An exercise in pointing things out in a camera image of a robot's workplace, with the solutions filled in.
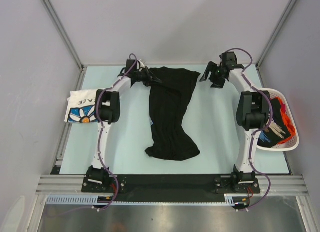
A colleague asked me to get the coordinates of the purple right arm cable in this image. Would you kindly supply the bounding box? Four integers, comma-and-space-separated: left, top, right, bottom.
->
219, 48, 273, 213

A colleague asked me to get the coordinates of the white slotted cable duct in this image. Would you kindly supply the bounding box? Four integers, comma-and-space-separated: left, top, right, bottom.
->
46, 195, 113, 206

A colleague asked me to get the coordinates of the aluminium frame rail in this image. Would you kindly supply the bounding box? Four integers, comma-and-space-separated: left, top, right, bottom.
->
35, 174, 309, 196

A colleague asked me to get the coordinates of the black printed t-shirt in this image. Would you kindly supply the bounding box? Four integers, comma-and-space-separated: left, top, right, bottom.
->
257, 97, 291, 148

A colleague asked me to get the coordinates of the white folded printed t-shirt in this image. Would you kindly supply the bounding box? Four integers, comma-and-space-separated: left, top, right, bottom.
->
64, 89, 98, 124

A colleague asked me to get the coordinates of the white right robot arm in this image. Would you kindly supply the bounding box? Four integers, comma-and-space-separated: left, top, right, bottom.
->
199, 48, 273, 193

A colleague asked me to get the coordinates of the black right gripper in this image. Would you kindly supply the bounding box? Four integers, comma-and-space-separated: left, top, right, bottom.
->
200, 61, 227, 89

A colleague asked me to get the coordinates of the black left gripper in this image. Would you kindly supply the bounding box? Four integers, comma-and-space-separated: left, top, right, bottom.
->
133, 66, 162, 88

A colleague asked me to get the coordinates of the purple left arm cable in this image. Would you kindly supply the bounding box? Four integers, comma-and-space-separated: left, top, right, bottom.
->
94, 53, 138, 213

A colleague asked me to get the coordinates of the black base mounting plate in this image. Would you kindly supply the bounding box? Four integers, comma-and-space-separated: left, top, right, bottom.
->
81, 173, 261, 203

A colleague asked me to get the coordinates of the white plastic laundry basket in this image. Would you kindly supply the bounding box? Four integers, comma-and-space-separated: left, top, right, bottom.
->
257, 88, 300, 152

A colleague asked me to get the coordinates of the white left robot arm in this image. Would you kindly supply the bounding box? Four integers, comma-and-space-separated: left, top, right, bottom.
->
86, 58, 162, 192

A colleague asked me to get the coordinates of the magenta t-shirt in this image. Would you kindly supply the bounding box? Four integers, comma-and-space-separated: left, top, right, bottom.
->
281, 103, 287, 114

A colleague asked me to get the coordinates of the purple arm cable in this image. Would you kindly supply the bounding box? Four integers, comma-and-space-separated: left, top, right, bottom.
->
219, 48, 273, 213
94, 53, 138, 213

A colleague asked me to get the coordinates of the orange t-shirt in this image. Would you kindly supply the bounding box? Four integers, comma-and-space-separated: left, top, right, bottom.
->
275, 96, 297, 145

